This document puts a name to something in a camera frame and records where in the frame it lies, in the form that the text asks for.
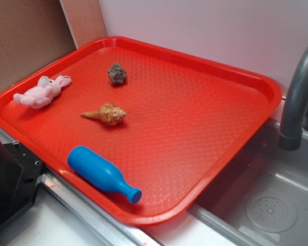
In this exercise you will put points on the blue plastic bottle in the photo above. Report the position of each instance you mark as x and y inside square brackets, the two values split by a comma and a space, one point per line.
[102, 174]

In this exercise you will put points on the red plastic tray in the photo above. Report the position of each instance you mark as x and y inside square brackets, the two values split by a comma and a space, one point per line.
[187, 117]

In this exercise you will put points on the brown spiral seashell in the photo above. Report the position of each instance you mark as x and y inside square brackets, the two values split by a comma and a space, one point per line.
[107, 113]

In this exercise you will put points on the grey-brown rock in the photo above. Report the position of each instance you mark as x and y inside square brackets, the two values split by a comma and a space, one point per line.
[117, 74]

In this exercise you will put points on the pink plush bunny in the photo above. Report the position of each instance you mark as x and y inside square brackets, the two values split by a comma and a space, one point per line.
[43, 93]

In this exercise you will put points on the grey toy sink basin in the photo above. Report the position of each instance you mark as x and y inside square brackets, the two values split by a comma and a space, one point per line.
[261, 196]

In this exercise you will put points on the grey sink faucet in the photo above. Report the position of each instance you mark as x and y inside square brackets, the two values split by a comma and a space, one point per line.
[295, 111]

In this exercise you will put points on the black box with screws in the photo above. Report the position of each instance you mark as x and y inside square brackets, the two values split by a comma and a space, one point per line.
[20, 175]

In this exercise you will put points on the brown cardboard panel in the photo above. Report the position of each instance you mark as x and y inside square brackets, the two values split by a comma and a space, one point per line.
[33, 34]

